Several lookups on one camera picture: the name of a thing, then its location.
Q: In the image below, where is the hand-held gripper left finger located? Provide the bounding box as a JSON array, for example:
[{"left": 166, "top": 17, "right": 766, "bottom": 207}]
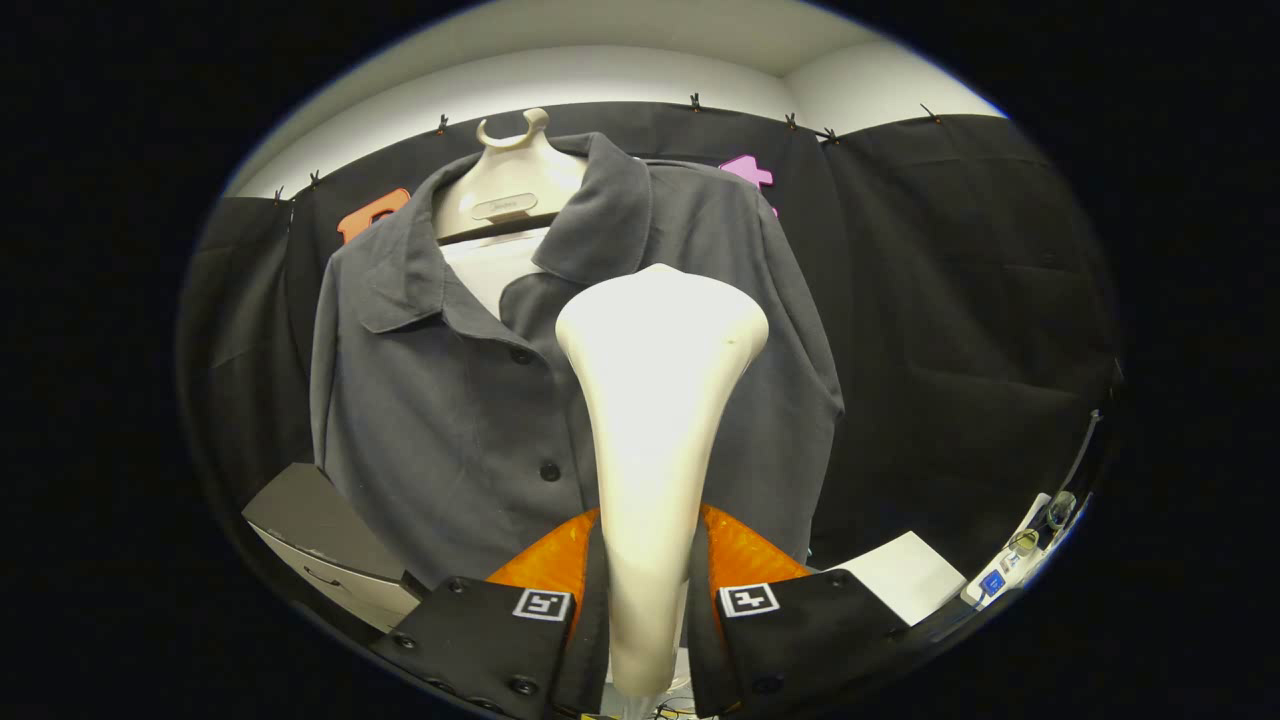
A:
[{"left": 370, "top": 505, "right": 611, "bottom": 719}]

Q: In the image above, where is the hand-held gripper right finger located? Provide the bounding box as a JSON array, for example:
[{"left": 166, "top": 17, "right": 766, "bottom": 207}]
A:
[{"left": 685, "top": 503, "right": 926, "bottom": 717}]

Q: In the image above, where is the grey button shirt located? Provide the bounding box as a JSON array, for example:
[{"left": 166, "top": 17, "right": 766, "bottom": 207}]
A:
[{"left": 310, "top": 132, "right": 846, "bottom": 591}]

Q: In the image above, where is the white garment steamer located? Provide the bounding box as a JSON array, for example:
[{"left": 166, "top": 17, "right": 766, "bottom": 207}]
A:
[{"left": 555, "top": 264, "right": 771, "bottom": 698}]

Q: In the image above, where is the cream garment hanger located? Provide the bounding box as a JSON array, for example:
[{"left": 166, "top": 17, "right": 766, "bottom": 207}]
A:
[{"left": 432, "top": 108, "right": 589, "bottom": 241}]

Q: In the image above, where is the white cabinet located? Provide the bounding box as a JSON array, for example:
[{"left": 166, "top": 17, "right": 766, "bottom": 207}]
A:
[{"left": 830, "top": 531, "right": 969, "bottom": 627}]

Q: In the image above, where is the grey drawer cabinet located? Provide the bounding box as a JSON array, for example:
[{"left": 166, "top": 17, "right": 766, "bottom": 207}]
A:
[{"left": 243, "top": 462, "right": 429, "bottom": 633}]

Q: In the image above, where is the white side desk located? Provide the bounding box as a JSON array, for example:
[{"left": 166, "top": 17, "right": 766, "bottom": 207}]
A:
[{"left": 960, "top": 488, "right": 1086, "bottom": 608}]

